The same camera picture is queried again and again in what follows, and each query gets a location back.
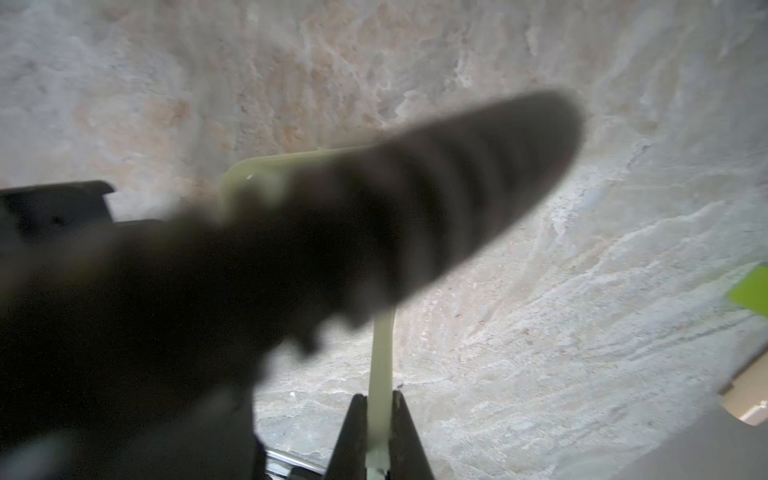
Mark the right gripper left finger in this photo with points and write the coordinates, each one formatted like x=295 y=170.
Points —
x=347 y=461

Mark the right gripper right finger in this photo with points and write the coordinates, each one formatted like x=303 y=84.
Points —
x=408 y=458

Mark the green white hand brush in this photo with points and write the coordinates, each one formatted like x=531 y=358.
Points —
x=379 y=399

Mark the light green dustpan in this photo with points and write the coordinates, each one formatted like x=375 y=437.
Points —
x=252 y=177

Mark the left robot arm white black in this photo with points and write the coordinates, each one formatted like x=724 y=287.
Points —
x=130 y=350

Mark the beige wooden rolling pin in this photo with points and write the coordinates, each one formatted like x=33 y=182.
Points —
x=745 y=397

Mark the green paper scrap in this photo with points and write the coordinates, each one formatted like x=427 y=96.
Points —
x=751 y=293

